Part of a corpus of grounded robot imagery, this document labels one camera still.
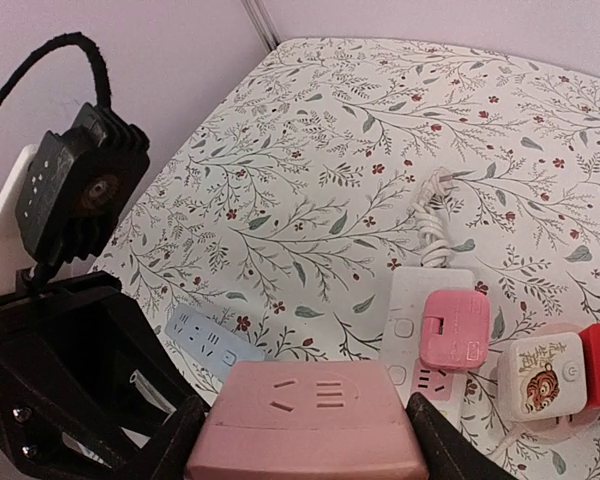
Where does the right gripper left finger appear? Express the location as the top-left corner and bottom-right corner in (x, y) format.
(124, 394), (208, 480)

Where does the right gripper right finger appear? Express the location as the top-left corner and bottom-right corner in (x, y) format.
(406, 393), (515, 480)

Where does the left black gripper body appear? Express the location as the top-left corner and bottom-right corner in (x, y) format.
(0, 272), (195, 478)

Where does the pink cube socket adapter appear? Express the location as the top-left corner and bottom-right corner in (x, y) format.
(184, 360), (429, 479)

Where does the grey-blue power strip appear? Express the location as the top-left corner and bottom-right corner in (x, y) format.
(166, 304), (265, 382)

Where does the white power strip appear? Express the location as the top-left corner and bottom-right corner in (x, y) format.
(379, 265), (476, 426)

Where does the pink plug adapter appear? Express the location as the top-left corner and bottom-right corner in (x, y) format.
(419, 289), (491, 371)

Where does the pink round socket base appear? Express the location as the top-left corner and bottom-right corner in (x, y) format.
(502, 325), (600, 439)

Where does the white cartoon cube adapter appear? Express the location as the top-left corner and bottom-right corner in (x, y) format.
(496, 332), (587, 423)

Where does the white power strip cable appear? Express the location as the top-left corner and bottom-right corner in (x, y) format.
(409, 167), (459, 269)

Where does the left aluminium frame post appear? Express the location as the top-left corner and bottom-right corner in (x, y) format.
(241, 0), (281, 52)

